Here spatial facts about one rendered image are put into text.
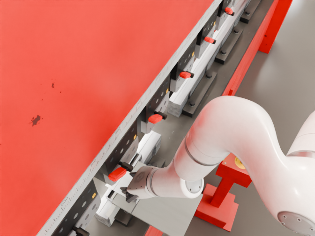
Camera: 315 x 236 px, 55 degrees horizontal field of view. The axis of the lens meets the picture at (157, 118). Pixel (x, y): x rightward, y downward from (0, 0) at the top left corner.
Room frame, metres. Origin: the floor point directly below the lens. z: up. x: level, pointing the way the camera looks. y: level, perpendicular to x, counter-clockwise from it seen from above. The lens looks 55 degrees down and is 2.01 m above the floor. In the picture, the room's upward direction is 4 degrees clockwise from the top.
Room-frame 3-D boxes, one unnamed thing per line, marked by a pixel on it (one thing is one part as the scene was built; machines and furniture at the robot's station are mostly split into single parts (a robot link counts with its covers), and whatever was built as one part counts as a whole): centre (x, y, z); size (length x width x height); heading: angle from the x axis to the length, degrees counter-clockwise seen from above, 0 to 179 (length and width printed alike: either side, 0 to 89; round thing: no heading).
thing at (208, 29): (0.96, -0.14, 1.26); 0.15 x 0.09 x 0.17; 154
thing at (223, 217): (0.69, -0.44, 0.06); 0.25 x 0.20 x 0.12; 68
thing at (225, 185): (0.70, -0.41, 0.39); 0.06 x 0.06 x 0.54; 68
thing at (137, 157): (0.46, 0.11, 0.99); 0.20 x 0.03 x 0.03; 154
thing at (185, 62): (0.77, -0.05, 1.26); 0.15 x 0.09 x 0.17; 154
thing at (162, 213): (0.37, -0.02, 1.00); 0.26 x 0.18 x 0.01; 64
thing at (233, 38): (1.32, -0.37, 0.89); 0.30 x 0.05 x 0.03; 154
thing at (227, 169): (0.70, -0.41, 0.75); 0.20 x 0.16 x 0.18; 158
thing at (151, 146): (0.49, 0.09, 0.92); 0.39 x 0.06 x 0.10; 154
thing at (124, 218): (0.45, 0.04, 0.89); 0.30 x 0.05 x 0.03; 154
